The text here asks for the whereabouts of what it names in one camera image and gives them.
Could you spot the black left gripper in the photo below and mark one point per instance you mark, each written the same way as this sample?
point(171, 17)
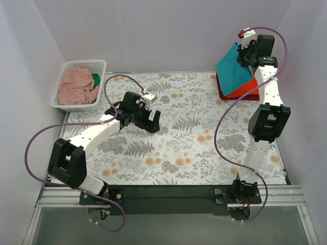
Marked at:
point(142, 120)

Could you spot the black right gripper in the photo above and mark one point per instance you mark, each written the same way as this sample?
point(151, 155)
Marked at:
point(245, 54)

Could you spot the teal t-shirt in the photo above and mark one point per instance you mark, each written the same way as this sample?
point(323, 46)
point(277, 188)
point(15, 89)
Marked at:
point(234, 80)

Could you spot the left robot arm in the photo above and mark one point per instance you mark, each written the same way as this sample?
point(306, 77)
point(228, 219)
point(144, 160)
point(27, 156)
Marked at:
point(68, 158)

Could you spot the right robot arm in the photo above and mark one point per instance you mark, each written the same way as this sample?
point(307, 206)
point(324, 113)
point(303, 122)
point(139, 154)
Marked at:
point(269, 119)

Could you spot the folded orange t-shirt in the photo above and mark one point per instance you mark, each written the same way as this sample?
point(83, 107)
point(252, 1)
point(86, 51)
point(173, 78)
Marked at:
point(244, 89)

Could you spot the folded dark red t-shirt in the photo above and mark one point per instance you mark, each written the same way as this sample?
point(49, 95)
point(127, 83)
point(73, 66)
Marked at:
point(245, 97)

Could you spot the floral patterned table mat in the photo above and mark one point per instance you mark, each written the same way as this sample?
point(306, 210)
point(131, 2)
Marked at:
point(202, 139)

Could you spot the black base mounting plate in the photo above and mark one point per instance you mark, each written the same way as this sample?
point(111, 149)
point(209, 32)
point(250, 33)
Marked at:
point(178, 199)

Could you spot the green garment in basket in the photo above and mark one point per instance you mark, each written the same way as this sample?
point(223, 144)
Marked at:
point(95, 90)

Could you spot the white plastic laundry basket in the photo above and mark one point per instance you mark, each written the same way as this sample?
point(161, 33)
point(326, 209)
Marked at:
point(95, 66)

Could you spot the pink crumpled garment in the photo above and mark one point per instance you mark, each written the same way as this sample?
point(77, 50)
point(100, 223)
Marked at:
point(76, 86)

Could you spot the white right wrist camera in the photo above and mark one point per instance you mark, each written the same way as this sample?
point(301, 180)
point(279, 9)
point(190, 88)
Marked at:
point(247, 35)

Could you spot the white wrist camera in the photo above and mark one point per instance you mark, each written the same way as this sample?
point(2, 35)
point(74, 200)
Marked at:
point(247, 35)
point(149, 99)

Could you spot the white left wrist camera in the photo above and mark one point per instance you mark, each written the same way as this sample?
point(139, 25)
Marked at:
point(149, 99)

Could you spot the aluminium frame rail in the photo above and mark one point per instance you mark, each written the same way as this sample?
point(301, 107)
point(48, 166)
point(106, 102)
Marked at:
point(278, 195)

